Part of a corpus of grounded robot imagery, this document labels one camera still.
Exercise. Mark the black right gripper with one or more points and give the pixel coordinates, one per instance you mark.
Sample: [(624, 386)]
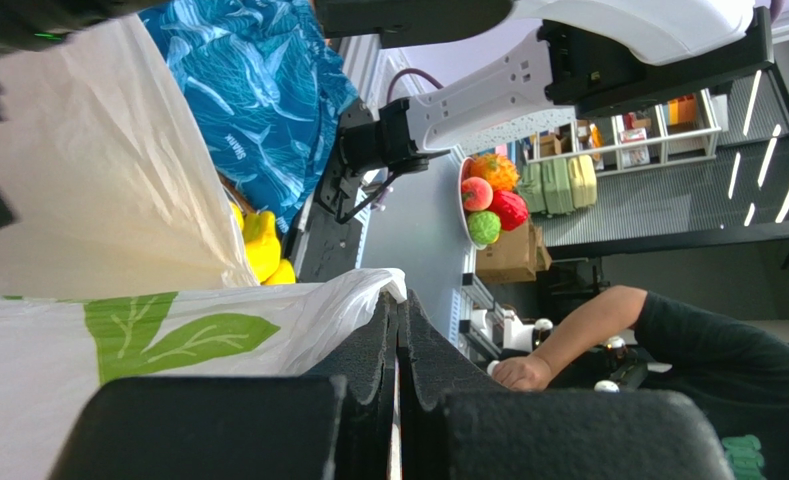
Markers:
[(36, 26)]

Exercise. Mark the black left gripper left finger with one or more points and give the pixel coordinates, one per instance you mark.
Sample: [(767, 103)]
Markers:
[(333, 422)]

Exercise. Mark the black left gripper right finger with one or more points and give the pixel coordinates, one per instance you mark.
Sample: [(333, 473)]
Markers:
[(457, 423)]

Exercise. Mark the yellow fake banana bunch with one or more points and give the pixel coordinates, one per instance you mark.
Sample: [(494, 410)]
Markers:
[(263, 248)]

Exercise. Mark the white plastic bag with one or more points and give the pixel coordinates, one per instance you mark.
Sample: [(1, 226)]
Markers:
[(125, 259)]

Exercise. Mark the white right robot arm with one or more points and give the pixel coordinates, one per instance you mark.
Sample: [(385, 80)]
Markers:
[(600, 58)]

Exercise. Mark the white bowl of fake fruits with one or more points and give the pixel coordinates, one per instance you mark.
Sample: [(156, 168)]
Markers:
[(492, 198)]

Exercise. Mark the blue patterned cloth bag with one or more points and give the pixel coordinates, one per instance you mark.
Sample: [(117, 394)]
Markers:
[(265, 89)]

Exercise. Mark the brown cardboard box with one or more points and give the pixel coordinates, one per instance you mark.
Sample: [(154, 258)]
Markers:
[(516, 257)]

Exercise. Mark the person in black shirt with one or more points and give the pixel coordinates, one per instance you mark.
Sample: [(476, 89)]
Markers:
[(737, 374)]

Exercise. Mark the metal storage shelf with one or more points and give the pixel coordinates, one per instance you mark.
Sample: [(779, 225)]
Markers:
[(684, 129)]

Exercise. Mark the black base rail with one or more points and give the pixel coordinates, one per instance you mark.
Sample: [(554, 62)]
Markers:
[(326, 238)]

